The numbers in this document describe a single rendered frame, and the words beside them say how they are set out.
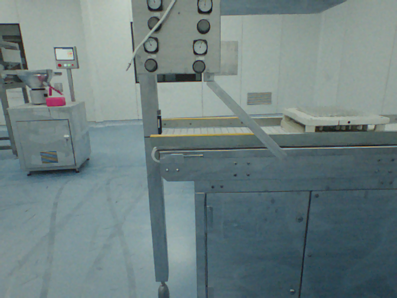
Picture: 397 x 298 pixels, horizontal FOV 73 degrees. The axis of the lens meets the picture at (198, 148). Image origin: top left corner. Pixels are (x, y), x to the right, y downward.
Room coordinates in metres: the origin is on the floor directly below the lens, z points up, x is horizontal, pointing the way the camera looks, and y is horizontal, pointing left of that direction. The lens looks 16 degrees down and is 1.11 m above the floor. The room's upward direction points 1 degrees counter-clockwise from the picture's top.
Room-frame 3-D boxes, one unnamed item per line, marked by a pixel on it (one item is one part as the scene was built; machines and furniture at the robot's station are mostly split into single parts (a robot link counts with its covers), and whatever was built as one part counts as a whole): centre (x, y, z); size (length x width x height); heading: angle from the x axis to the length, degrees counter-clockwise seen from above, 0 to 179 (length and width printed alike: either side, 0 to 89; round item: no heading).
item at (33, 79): (3.12, 1.73, 0.95); 0.49 x 0.36 x 0.37; 97
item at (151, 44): (0.72, 0.11, 1.17); 0.04 x 0.01 x 0.04; 90
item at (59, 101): (2.90, 1.50, 0.80); 0.16 x 0.12 x 0.09; 97
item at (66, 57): (3.24, 1.49, 1.07); 0.23 x 0.10 x 0.62; 97
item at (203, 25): (0.72, -0.02, 1.21); 0.03 x 0.02 x 0.04; 90
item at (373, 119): (0.90, -0.45, 0.95); 0.25 x 0.24 x 0.02; 1
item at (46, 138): (3.08, 1.68, 0.38); 0.63 x 0.57 x 0.76; 97
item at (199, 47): (0.72, -0.01, 1.16); 0.04 x 0.01 x 0.04; 90
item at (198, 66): (0.72, -0.01, 1.12); 0.03 x 0.03 x 0.04; 0
